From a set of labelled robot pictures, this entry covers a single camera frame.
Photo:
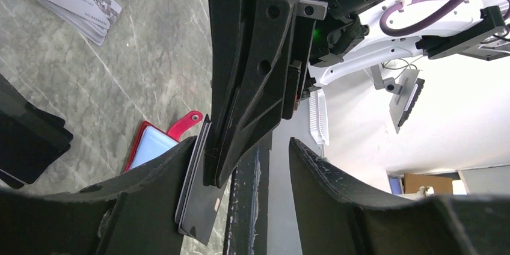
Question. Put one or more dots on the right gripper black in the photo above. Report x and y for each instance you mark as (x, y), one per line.
(260, 52)

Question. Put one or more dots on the red leather card holder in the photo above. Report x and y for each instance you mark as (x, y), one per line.
(151, 142)

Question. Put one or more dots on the white ribbed plastic part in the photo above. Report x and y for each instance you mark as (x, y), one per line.
(318, 119)

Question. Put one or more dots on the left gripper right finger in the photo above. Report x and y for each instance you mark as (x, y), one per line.
(339, 214)

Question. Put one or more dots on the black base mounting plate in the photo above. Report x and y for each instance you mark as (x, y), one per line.
(247, 217)

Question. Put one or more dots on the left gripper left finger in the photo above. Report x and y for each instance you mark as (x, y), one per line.
(132, 213)

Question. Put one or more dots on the overhead camera on mount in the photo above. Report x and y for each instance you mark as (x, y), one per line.
(406, 89)

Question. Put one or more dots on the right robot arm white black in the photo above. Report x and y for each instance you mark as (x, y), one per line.
(357, 34)

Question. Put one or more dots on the single black VIP card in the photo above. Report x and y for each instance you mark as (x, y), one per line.
(198, 204)

